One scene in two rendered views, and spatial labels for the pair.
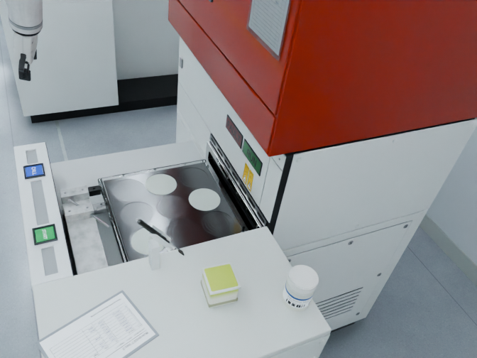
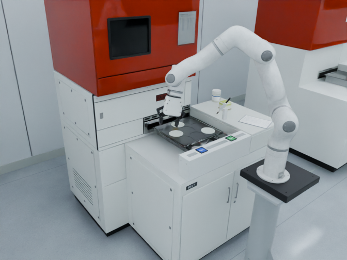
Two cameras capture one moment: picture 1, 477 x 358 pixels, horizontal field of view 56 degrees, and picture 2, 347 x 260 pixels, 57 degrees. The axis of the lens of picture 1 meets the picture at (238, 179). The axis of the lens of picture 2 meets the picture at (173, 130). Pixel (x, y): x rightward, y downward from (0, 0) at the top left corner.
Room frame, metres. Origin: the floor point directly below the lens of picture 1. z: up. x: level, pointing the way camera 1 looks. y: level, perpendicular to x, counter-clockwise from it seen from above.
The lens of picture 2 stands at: (1.37, 2.25, 1.93)
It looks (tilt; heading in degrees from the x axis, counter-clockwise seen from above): 26 degrees down; 261
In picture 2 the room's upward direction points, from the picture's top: 2 degrees clockwise
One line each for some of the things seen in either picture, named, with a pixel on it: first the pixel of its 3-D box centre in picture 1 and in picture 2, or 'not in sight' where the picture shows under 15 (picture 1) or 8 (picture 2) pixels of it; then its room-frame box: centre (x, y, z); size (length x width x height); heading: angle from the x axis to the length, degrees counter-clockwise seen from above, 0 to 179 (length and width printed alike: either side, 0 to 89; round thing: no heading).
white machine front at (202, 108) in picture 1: (218, 128); (147, 110); (1.24, 0.09, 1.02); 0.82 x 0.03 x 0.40; 30
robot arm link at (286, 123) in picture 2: not in sight; (283, 130); (0.55, 0.78, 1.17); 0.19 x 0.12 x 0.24; 78
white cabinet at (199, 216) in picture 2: not in sight; (201, 188); (0.83, 0.24, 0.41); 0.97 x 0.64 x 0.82; 30
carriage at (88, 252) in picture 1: (84, 238); not in sight; (0.81, 0.41, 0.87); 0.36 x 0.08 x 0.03; 30
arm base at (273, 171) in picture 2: not in sight; (275, 160); (0.54, 0.75, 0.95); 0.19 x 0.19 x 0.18
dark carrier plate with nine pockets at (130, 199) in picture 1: (172, 207); (187, 129); (0.96, 0.19, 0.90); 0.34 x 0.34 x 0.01; 30
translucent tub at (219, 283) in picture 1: (219, 285); (224, 106); (0.63, 0.00, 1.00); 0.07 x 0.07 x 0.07; 25
